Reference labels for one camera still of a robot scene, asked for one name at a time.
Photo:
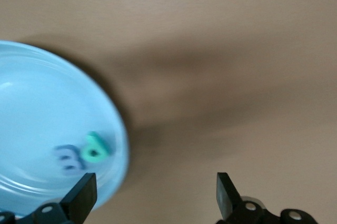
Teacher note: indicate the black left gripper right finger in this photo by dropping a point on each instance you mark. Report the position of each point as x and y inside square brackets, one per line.
[230, 205]

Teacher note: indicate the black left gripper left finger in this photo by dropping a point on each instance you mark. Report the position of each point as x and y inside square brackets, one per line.
[76, 203]

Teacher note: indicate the periwinkle blue letter E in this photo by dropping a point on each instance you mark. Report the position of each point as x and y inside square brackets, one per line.
[69, 159]

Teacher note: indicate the teal letter P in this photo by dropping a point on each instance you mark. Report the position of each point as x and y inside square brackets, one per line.
[98, 146]

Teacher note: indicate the blue plate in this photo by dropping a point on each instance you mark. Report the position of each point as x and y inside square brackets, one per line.
[39, 103]

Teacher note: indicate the brown table cover sheet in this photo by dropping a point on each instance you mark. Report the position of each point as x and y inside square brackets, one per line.
[210, 11]

